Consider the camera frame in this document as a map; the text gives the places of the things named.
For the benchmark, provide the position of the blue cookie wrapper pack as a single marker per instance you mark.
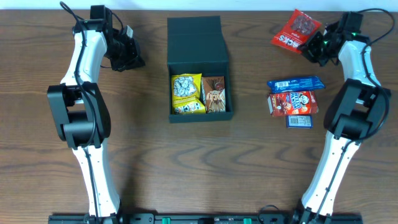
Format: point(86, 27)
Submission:
point(308, 83)

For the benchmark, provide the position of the small dark blue box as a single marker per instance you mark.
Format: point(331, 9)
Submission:
point(299, 121)

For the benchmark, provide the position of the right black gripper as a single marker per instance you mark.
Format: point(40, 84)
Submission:
point(313, 52)

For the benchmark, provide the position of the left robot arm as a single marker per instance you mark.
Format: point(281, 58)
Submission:
point(80, 114)

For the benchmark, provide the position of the black gift box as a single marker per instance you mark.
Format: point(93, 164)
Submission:
point(196, 45)

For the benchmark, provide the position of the yellow Hacks candy bag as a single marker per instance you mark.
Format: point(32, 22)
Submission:
point(186, 94)

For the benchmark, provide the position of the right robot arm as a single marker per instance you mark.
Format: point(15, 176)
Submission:
point(357, 113)

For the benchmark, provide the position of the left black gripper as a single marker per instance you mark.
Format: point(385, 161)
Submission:
point(135, 59)

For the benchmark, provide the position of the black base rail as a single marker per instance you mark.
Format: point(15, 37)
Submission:
point(148, 218)

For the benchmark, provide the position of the red Hello Panda box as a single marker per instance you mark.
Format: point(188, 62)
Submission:
point(292, 103)

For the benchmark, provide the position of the red Hacks candy bag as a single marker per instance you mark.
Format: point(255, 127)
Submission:
point(298, 29)

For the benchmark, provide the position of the brown Pocky snack box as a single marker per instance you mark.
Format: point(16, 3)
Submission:
point(213, 94)

